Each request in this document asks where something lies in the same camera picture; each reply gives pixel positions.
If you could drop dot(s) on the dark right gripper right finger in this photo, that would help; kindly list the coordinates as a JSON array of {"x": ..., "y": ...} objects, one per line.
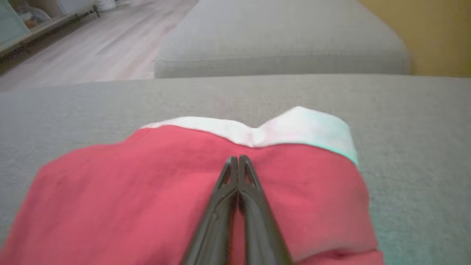
[{"x": 261, "y": 228}]

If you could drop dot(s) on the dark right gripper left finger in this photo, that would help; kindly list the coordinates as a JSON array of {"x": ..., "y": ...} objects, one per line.
[{"x": 217, "y": 221}]

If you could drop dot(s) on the red garment with white trim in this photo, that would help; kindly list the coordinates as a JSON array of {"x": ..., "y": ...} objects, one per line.
[{"x": 128, "y": 191}]

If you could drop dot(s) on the large grey sofa chaise cushion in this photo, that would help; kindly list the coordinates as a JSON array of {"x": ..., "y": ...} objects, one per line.
[{"x": 73, "y": 110}]

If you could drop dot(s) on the long grey sofa seat cushion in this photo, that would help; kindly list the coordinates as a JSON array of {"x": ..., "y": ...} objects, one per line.
[{"x": 276, "y": 36}]

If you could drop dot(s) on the pale clutter pile in cabinet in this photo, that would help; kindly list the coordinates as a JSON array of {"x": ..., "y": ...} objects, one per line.
[{"x": 33, "y": 14}]

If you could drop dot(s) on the wood and mint TV cabinet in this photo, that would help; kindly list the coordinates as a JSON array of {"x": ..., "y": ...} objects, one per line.
[{"x": 7, "y": 25}]

